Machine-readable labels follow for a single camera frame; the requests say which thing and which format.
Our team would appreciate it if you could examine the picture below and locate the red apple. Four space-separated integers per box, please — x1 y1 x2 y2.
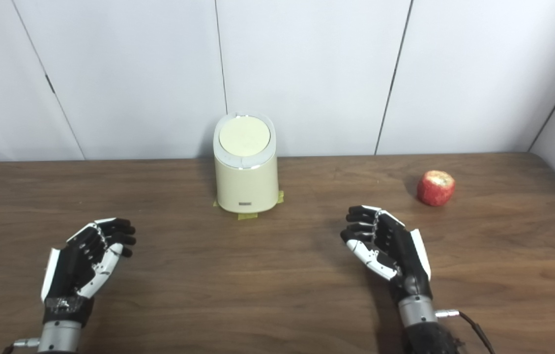
416 170 456 207

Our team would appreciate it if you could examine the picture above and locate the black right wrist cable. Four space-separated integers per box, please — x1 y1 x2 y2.
435 309 497 354

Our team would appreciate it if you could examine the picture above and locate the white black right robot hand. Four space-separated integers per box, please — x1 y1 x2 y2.
340 205 433 301

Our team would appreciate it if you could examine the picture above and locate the cream-colored bin body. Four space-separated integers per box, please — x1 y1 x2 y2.
213 112 279 214

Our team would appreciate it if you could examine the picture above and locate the round cream bin lid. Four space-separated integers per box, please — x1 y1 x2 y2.
219 116 271 158

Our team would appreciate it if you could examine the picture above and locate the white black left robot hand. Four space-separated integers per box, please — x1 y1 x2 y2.
40 218 137 325

